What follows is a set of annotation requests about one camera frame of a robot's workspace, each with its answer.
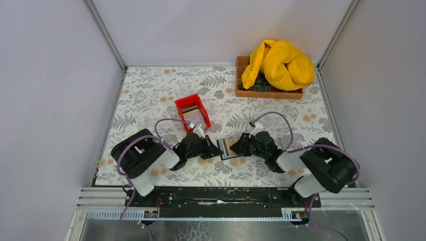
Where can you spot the gold card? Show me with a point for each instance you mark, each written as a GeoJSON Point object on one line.
{"type": "Point", "coordinates": [227, 148]}

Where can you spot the red plastic bin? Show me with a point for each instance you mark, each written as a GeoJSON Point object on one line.
{"type": "Point", "coordinates": [193, 99]}

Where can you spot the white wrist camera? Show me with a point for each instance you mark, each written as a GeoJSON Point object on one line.
{"type": "Point", "coordinates": [199, 130]}
{"type": "Point", "coordinates": [258, 127]}

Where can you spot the wooden tray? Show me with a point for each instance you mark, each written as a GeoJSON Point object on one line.
{"type": "Point", "coordinates": [241, 63]}

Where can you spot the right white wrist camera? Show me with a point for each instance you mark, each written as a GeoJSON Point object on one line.
{"type": "Point", "coordinates": [258, 127]}

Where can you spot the dark green object in tray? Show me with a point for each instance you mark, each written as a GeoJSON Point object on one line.
{"type": "Point", "coordinates": [260, 85]}

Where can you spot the yellow cloth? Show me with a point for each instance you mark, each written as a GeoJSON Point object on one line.
{"type": "Point", "coordinates": [284, 66]}

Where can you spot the black card holder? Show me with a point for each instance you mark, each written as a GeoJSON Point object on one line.
{"type": "Point", "coordinates": [228, 149]}

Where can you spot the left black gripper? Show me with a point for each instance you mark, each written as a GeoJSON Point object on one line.
{"type": "Point", "coordinates": [204, 148]}

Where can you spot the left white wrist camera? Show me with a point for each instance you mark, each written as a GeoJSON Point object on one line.
{"type": "Point", "coordinates": [199, 130]}

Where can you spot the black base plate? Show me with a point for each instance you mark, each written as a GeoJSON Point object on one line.
{"type": "Point", "coordinates": [220, 202]}

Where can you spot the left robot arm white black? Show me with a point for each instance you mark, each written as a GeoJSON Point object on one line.
{"type": "Point", "coordinates": [139, 153]}

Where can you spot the floral table mat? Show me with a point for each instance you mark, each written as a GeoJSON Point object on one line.
{"type": "Point", "coordinates": [147, 101]}

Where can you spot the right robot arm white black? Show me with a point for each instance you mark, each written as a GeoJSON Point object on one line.
{"type": "Point", "coordinates": [330, 167]}

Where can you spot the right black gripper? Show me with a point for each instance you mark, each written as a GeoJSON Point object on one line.
{"type": "Point", "coordinates": [245, 144]}

